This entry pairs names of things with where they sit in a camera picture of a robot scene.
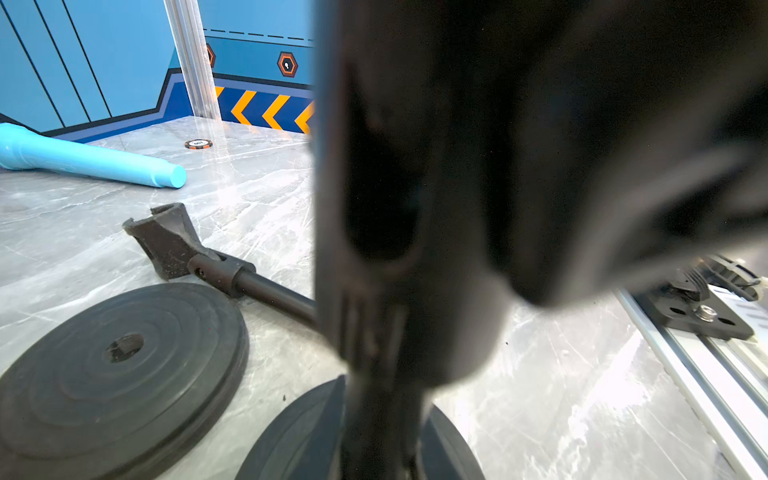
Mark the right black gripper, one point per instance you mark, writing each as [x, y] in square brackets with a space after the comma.
[638, 141]

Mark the black stand pole with clip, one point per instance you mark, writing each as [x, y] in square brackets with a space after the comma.
[406, 290]

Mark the black round stand base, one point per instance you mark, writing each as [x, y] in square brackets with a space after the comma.
[307, 441]

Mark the light blue toy microphone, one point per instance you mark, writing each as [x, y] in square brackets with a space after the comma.
[22, 149]

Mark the small round floor marker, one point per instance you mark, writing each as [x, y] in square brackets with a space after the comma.
[198, 144]

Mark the aluminium rail frame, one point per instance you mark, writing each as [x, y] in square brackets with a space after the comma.
[724, 381]

